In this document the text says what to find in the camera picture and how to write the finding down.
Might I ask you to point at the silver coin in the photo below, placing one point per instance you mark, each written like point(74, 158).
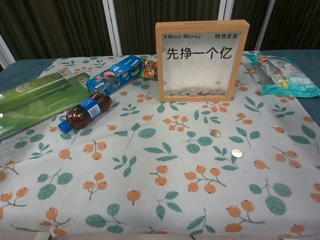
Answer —
point(215, 133)
point(237, 153)

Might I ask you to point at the floral leaf print tablecloth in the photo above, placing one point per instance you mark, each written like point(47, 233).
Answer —
point(150, 150)

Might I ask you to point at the coin pile inside money box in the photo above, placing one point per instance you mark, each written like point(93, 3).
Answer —
point(190, 93)

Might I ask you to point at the mixed nut snack bag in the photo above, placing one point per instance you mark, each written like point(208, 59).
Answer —
point(150, 70)

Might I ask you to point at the blue Oreo cookie box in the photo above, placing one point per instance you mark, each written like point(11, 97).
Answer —
point(112, 75)

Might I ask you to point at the cola bottle with blue cap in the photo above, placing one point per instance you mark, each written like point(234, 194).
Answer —
point(85, 112)

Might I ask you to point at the dark room divider panel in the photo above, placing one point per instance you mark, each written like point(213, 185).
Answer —
point(245, 15)
point(50, 25)
point(295, 25)
point(162, 10)

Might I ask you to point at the green toothpaste package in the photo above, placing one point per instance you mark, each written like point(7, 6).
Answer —
point(37, 105)

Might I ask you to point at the teal chicken feet snack bag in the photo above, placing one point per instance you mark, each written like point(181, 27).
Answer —
point(287, 82)

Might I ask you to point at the wooden frame money box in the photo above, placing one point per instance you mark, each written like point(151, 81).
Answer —
point(160, 62)

